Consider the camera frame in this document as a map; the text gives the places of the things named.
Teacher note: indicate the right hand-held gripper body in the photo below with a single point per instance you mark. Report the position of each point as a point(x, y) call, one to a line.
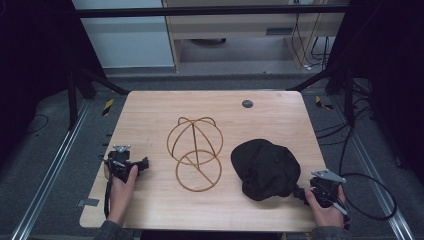
point(325, 190)

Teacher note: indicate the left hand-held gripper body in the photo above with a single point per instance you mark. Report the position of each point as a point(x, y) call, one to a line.
point(119, 159)

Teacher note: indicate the black cap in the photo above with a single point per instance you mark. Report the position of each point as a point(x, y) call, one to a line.
point(265, 170)

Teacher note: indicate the person's right hand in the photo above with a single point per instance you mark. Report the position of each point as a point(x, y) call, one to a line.
point(328, 216)

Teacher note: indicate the person's left hand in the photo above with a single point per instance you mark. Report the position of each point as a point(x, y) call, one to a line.
point(121, 195)

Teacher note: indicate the grey tape piece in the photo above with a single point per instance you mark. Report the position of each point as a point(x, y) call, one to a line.
point(88, 202)

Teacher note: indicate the yellow black striped tape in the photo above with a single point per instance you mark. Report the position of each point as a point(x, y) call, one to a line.
point(107, 107)
point(321, 102)

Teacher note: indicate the black metal stand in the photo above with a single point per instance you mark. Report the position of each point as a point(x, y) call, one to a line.
point(336, 83)
point(83, 85)

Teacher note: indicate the grey round table grommet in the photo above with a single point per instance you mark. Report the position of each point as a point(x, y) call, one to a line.
point(247, 103)

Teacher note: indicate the white cabinet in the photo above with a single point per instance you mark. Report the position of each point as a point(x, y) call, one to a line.
point(126, 43)

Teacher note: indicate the black curtain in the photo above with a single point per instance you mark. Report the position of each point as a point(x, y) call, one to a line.
point(390, 66)
point(36, 66)

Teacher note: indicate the light wooden desk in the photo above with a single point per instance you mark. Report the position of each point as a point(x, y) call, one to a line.
point(230, 28)

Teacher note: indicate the aluminium floor rail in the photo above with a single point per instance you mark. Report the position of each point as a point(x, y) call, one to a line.
point(50, 173)
point(376, 176)

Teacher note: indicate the black horizontal frame bar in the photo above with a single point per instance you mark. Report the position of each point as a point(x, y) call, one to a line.
point(200, 11)

